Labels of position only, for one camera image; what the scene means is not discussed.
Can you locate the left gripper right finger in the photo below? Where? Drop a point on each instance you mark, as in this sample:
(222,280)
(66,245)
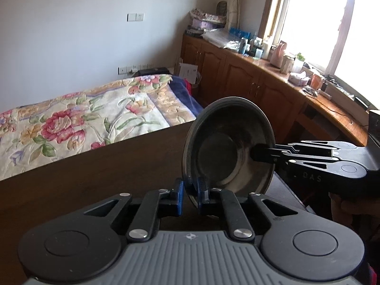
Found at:
(224,204)

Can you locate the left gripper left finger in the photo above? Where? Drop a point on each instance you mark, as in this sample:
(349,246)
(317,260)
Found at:
(155,205)

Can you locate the small steel bowl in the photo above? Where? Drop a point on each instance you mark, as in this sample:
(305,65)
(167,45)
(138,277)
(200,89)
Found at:
(226,148)

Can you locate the person's right hand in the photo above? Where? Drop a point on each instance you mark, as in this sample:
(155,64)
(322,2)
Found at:
(363,218)

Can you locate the wooden cabinet counter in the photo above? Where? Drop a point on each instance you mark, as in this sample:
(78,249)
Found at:
(293,114)

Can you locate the pink bag on counter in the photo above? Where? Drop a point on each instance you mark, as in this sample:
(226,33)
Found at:
(278,54)

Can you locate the dark blue blanket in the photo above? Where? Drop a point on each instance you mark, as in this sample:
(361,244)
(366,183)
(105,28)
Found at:
(178,86)

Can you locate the floral bedspread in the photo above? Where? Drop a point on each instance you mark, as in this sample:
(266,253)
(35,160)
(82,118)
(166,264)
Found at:
(39,134)

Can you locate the black box on bed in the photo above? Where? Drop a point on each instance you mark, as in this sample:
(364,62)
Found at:
(152,71)

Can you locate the white paper bag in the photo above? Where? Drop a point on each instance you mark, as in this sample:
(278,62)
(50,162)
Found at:
(188,72)

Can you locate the patterned curtain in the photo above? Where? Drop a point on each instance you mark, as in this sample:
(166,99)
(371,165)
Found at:
(233,14)

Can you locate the window with wooden frame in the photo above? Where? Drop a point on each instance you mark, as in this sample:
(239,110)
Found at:
(340,38)

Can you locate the white wall socket strip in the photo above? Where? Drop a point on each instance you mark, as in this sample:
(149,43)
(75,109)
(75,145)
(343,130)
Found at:
(129,70)

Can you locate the white wall switch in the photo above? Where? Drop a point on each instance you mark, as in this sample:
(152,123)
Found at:
(133,17)

